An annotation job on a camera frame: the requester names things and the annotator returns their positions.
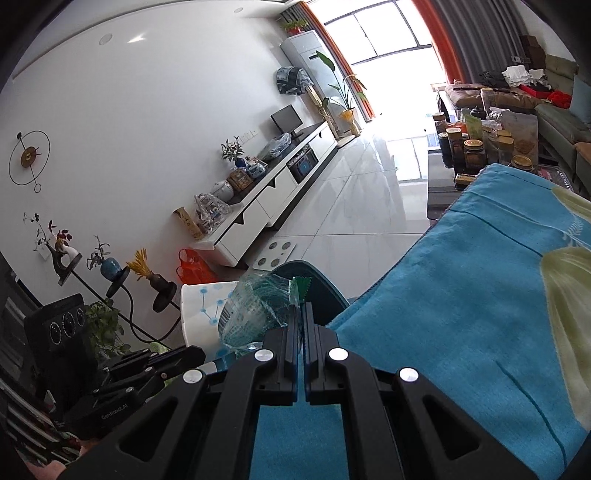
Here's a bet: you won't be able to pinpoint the dark coffee table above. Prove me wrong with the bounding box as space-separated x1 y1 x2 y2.
427 85 578 220

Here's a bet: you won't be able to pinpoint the tall leafy potted plant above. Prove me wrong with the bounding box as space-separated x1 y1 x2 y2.
316 51 369 138

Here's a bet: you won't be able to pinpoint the gray orange curtain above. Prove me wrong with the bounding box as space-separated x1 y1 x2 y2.
411 0 532 86
281 0 376 123

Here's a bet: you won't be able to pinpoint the round wire wall clock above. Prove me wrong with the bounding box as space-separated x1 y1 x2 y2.
9 130 51 193

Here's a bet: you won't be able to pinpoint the red plastic bag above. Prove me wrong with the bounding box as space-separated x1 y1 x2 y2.
175 248 219 285

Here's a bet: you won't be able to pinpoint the white tissue box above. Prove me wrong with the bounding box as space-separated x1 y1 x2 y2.
180 282 241 352

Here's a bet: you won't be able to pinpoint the green leafy houseplant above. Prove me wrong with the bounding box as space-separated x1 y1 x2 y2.
85 300 133 357

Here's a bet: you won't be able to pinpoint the covered standing fan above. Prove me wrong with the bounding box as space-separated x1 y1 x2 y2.
276 66 315 97

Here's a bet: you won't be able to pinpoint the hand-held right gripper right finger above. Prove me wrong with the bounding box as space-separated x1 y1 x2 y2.
302 302 539 480

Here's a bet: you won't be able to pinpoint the black appliance with round dials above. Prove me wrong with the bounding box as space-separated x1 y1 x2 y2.
23 293 101 416

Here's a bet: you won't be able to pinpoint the blue floral blanket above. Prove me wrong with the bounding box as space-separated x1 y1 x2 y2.
256 164 591 480

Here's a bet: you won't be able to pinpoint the white vase with red flowers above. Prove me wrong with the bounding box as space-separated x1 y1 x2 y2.
24 212 83 278

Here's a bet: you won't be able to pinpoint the person's left hand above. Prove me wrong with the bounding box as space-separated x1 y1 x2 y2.
16 455 68 480

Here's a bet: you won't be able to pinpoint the white clothes pile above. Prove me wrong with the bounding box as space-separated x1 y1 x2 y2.
503 66 549 89

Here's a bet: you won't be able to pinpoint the green brown sofa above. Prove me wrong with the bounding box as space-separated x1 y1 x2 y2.
443 54 591 195

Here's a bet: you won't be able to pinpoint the cluster of glass jars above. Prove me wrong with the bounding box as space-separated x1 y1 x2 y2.
434 106 536 174

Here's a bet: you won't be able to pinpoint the black monitor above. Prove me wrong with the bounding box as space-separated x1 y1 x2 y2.
270 104 304 136

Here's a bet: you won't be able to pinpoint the clear green plastic wrapper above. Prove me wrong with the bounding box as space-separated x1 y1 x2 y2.
222 274 306 352

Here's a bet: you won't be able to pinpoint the black curved display stand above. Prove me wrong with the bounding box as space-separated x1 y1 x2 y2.
55 251 185 344

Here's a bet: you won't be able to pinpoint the blue cushion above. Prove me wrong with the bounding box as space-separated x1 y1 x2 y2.
570 76 591 123

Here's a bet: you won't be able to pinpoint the small plant in blue vase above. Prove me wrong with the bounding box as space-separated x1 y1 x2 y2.
221 137 248 169

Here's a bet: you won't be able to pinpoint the white TV cabinet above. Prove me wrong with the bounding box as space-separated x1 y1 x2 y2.
191 121 339 268

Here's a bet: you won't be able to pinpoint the white standing air conditioner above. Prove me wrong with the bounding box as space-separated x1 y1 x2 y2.
281 31 341 100

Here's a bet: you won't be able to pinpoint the white bathroom scale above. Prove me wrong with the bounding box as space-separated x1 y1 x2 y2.
252 240 297 273

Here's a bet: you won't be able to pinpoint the large window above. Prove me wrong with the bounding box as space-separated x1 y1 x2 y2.
323 0 434 62

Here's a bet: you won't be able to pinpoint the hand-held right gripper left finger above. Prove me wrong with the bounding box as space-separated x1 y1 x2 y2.
60 302 303 480

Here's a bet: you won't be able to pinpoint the glass ship model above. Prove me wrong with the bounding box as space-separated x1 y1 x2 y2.
194 193 232 232

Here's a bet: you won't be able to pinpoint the clear plastic bag bundle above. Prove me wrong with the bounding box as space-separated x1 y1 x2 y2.
256 133 293 161

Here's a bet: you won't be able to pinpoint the dark vase with yellow wheat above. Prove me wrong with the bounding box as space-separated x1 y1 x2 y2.
127 249 175 298

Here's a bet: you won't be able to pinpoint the yellow box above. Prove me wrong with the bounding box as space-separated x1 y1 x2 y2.
174 207 206 241

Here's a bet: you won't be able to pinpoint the brown cardboard boxes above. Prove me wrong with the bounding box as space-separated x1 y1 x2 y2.
519 34 546 70

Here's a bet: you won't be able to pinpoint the blue vase with plant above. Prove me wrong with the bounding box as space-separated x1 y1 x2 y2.
88 235 126 280

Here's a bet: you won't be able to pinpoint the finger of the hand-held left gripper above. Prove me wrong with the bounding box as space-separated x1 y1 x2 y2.
107 345 207 376
92 369 168 400

